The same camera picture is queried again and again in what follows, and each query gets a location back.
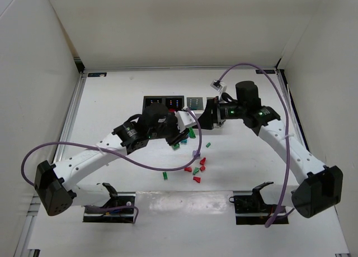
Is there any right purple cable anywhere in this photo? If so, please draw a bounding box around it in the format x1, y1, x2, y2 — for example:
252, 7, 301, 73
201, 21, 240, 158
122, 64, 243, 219
218, 62, 296, 229

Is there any green square lego brick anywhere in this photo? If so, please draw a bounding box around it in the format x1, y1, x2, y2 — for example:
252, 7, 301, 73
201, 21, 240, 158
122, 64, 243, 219
172, 144, 180, 150

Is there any red lego slope top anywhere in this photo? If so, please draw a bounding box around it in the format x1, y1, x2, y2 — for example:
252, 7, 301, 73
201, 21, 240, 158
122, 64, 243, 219
199, 158, 206, 165

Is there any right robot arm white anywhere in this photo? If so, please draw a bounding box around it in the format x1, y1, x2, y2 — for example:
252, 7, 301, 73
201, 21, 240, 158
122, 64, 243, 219
199, 81, 343, 218

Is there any black double bin container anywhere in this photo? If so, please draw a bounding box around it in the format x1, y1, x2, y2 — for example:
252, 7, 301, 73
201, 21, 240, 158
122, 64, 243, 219
143, 96, 185, 111

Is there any purple lego brick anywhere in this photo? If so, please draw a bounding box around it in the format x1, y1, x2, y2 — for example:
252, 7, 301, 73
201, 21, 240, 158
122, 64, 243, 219
192, 150, 201, 159

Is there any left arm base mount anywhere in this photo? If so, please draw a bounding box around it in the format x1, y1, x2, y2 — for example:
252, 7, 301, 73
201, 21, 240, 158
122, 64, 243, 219
83, 183, 139, 224

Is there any red lego slope bottom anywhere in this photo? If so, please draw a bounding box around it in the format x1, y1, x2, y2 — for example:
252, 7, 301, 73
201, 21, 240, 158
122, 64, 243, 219
193, 177, 201, 183

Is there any white double bin container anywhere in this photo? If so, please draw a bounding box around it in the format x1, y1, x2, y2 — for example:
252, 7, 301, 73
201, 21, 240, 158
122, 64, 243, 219
183, 97, 216, 121

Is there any green lego slope middle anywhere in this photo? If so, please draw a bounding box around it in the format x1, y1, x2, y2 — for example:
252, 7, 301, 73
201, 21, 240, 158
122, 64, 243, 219
192, 167, 200, 175

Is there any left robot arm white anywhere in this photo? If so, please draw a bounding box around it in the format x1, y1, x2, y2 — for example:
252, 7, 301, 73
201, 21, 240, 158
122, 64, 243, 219
34, 103, 196, 216

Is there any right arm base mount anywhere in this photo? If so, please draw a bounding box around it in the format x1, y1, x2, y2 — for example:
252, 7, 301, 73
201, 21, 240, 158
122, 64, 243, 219
228, 182, 277, 225

